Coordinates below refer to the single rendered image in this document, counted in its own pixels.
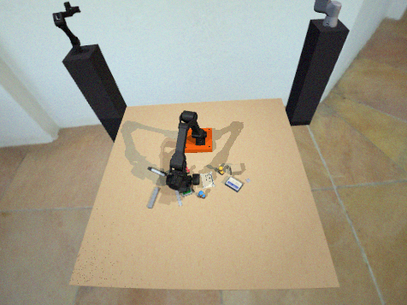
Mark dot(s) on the white card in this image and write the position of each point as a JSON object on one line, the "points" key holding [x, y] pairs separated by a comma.
{"points": [[207, 180]]}

